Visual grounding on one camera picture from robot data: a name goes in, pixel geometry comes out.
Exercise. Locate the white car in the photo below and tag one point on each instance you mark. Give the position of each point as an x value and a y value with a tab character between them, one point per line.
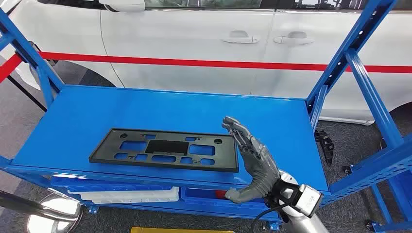
193	32

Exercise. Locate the blue metal shelf rack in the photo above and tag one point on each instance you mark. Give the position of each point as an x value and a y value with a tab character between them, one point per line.
96	109

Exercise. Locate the black plastic bracket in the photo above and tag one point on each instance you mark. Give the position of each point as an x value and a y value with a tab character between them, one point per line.
325	146

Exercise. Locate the red barrier belt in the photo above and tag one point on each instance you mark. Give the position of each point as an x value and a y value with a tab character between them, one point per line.
193	62

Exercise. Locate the chrome stanchion base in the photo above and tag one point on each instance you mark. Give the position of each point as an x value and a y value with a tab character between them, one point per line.
54	207

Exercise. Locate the small red item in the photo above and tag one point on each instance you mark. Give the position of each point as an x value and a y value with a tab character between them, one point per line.
220	194

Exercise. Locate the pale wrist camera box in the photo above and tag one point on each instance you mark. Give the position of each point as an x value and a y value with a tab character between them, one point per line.
309	199

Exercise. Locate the white plastic tray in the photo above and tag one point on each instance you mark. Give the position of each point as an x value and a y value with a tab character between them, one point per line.
128	196

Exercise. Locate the black plastic panel part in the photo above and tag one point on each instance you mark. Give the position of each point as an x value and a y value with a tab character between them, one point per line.
106	149

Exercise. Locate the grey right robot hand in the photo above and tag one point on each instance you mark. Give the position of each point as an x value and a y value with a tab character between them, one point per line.
260	167

